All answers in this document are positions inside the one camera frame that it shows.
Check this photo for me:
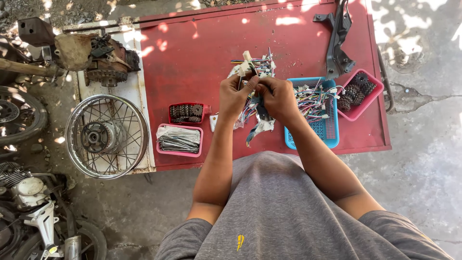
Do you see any person's right hand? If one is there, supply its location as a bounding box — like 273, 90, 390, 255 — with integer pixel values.
256, 77, 303, 126

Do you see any person's left hand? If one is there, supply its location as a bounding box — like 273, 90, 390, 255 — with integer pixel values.
218, 70, 260, 125

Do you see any multicoloured wire harness with connectors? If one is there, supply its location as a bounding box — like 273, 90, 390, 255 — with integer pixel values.
227, 48, 278, 125

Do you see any clear plastic wrapper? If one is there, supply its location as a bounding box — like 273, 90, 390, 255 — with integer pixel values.
233, 95, 276, 148

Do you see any red metal table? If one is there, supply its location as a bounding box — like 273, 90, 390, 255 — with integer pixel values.
135, 0, 392, 172

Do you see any blue plastic basket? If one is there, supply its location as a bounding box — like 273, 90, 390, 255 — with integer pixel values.
284, 77, 340, 150

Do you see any red plastic tray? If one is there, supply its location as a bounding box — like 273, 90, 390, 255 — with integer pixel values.
168, 102, 212, 125

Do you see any row of small dark sprockets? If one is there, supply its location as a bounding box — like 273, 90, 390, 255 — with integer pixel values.
170, 104, 203, 124

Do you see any pile of black sprockets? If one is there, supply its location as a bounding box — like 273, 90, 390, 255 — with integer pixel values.
338, 72, 377, 112

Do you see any bundle of metal spokes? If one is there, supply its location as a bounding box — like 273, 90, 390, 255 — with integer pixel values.
157, 125, 201, 154

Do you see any pink plastic basket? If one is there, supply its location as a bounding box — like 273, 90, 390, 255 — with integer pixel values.
336, 69, 385, 122

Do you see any pink plastic tray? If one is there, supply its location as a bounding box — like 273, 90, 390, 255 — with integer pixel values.
156, 123, 204, 158

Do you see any grey shirt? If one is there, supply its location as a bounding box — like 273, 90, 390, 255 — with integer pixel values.
154, 151, 455, 260

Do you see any white board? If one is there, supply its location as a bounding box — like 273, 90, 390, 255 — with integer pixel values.
74, 31, 156, 174

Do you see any rusty motorcycle engine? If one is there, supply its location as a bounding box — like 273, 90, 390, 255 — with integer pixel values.
54, 32, 141, 88

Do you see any chrome spoked motorcycle wheel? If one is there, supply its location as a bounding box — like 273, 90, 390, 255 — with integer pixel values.
65, 94, 150, 180

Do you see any brown metal box part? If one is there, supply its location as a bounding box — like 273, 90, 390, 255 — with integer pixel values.
17, 17, 56, 47

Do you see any motorcycle tyre wheel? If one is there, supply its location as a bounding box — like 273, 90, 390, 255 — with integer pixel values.
0, 86, 49, 146

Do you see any parked motorcycle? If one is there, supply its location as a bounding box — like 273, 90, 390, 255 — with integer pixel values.
0, 162, 108, 260

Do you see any pile of multicoloured wire harnesses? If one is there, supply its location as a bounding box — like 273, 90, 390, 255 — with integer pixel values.
293, 79, 346, 124

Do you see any black plastic motorcycle bracket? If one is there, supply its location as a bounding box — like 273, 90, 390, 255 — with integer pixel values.
313, 0, 357, 81

